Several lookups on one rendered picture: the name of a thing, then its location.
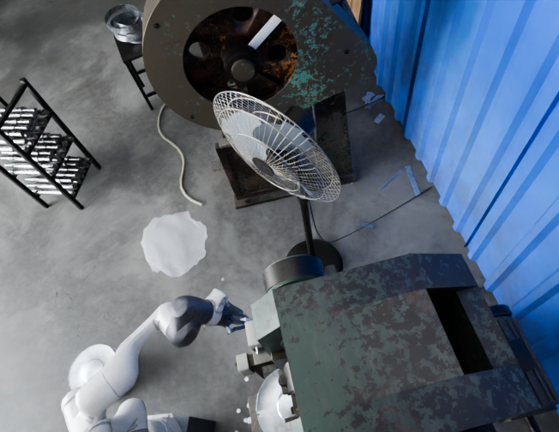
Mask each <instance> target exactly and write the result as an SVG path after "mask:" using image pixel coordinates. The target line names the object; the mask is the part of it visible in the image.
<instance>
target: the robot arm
mask: <svg viewBox="0 0 559 432"><path fill-rule="evenodd" d="M227 298H228V296H227V295H226V294H225V293H224V292H223V291H220V290H218V289H213V291H212V292H211V293H210V294H209V296H208V297H207V298H206V299H202V298H200V297H193V296H186V295H182V296H180V297H177V298H176V299H174V300H173V302H168V303H163V304H161V305H160V306H159V307H158V308H157V309H156V310H155V311H154V312H153V314H152V315H151V316H150V317H149V318H148V319H147V320H146V321H145V322H144V323H142V324H141V325H140V326H139V327H138V328H137V329H136V330H135V331H134V332H133V333H132V334H131V335H130V336H129V337H128V338H127V339H126V340H125V341H124V342H123V343H122V344H121V345H120V346H119V347H118V348H117V351H116V353H115V355H114V357H113V358H112V360H111V361H110V362H109V363H108V364H107V365H106V366H105V367H104V368H102V369H101V370H100V371H99V372H98V373H97V374H96V375H94V376H93V377H92V378H91V379H89V380H88V381H87V382H86V383H85V384H84V385H83V386H82V387H76V388H75V389H73V390H72V391H70V392H69V393H67V395H66V396H65V397H64V398H63V400H62V404H61V406H62V413H63V414H64V418H65V422H66V424H67V427H68V430H69V432H182V430H181V428H180V425H179V423H178V421H177V420H176V418H175V417H174V415H173V413H167V414H159V415H151V416H148V415H147V409H146V407H145V405H144V402H143V400H141V399H136V398H132V399H127V400H126V401H124V402H123V403H122V404H121V405H120V406H119V408H118V411H117V413H116V415H115V416H114V417H111V418H107V416H106V414H105V413H106V409H107V408H108V407H110V406H111V405H112V404H114V403H115V402H116V401H118V400H119V399H120V398H121V397H123V396H124V395H125V394H126V393H127V392H128V391H130V390H131V388H132V387H133V386H134V385H135V383H136V380H137V377H138V375H139V363H138V357H139V354H140V350H141V348H142V346H143V345H145V344H146V343H147V342H148V341H149V340H150V339H151V338H152V337H153V336H154V335H155V334H156V333H157V332H158V331H159V330H161V331H162V332H163V333H164V335H165V336H166V337H167V338H168V339H169V341H170V342H171V343H172V345H173V346H174V347H177V348H181V347H185V346H188V345H190V344H191V343H192V342H193V341H194V340H195V339H196V337H197V335H198V333H199V331H200V328H201V325H203V327H205V328H206V326H210V327H211V326H222V327H224V328H226V329H227V332H226V333H227V334H230V333H233V332H235V331H239V330H242V329H245V324H244V323H245V322H247V321H253V319H250V318H249V317H248V316H247V315H246V314H245V315H244V314H243V311H242V310H241V309H240V308H238V307H236V306H235V305H233V304H231V303H230V302H229V301H226V299H227ZM241 319H242V320H241ZM231 324H233V325H238V326H239V327H229V326H230V325H231Z"/></svg>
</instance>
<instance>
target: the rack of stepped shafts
mask: <svg viewBox="0 0 559 432"><path fill-rule="evenodd" d="M19 81H20V83H21V86H20V87H19V89H18V90H17V92H16V94H15V96H14V97H13V98H12V100H11V101H10V102H9V104H7V103H6V102H5V100H4V99H3V98H2V97H1V96H0V105H1V106H2V107H0V152H2V154H9V155H8V156H1V157H0V159H7V160H8V161H17V162H12V164H9V163H5V164H4V166H8V167H12V168H13V169H12V170H6V169H4V168H3V167H2V166H1V165H0V172H1V173H2V174H3V175H4V176H6V178H8V179H9V180H10V181H11V182H12V183H14V184H15V185H16V186H18V187H19V188H20V189H22V190H23V191H24V192H25V193H27V194H28V195H29V196H31V197H32V198H33V199H34V200H36V202H38V203H39V204H40V205H41V206H42V207H44V208H48V207H49V205H48V204H47V203H46V202H45V201H43V200H42V199H41V198H40V195H64V196H65V197H66V198H67V199H68V200H70V201H71V202H72V203H73V204H74V205H75V206H76V207H77V208H79V209H80V210H83V208H84V206H83V205H82V204H81V203H80V202H79V201H78V200H77V199H76V196H77V194H78V192H79V189H80V187H81V185H82V183H83V180H84V178H85V176H86V175H87V172H88V169H89V167H90V165H91V164H93V165H94V166H95V167H96V168H97V170H100V169H101V165H100V164H99V163H98V162H97V161H96V159H95V158H94V157H93V156H92V155H91V153H90V152H89V151H88V150H87V149H86V148H85V147H84V146H83V145H82V144H81V142H80V141H79V140H78V139H77V138H76V137H75V135H74V134H73V133H72V132H71V131H70V129H69V128H68V127H67V126H66V125H65V124H64V122H63V121H62V120H61V119H60V118H59V116H58V115H57V114H56V113H55V112H54V110H52V108H51V107H50V106H49V105H48V104H47V103H46V102H45V101H44V99H43V98H42V97H41V96H40V95H39V93H38V92H37V91H36V90H35V89H34V88H33V86H32V85H31V84H30V83H29V82H28V80H27V79H26V78H25V77H21V78H20V80H19ZM25 90H28V92H30V94H32V96H33V97H34V98H35V99H36V100H37V101H38V102H39V104H40V105H41V106H42V107H43V108H44V109H37V108H36V107H33V108H26V107H24V106H15V105H16V104H17V102H18V101H19V99H20V97H21V96H22V94H23V93H24V92H25ZM51 118H52V119H53V120H54V121H55V122H56V123H57V124H58V126H59V127H60V128H61V129H62V130H63V131H64V133H65V134H66V135H61V134H51V133H43V132H44V130H45V128H46V127H47V124H48V123H49V121H50V120H51ZM36 127H39V128H38V129H36ZM66 141H67V142H66ZM73 142H74V143H75V144H76V145H77V147H78V148H79V149H80V150H81V151H82V152H83V153H84V155H85V156H86V158H82V157H76V156H66V155H67V153H68V151H69V149H70V147H71V145H72V143H73ZM60 152H61V153H60ZM82 162H87V163H82ZM80 167H84V169H82V168H80ZM11 173H13V174H11ZM18 175H30V176H33V177H26V178H25V180H26V181H32V182H34V183H28V184H27V186H26V185H24V184H23V183H22V182H21V181H19V180H18V179H17V178H16V177H17V176H18ZM73 178H79V179H73ZM72 183H77V185H74V184H72ZM28 187H34V188H35V189H29V188H28ZM66 189H73V190H66Z"/></svg>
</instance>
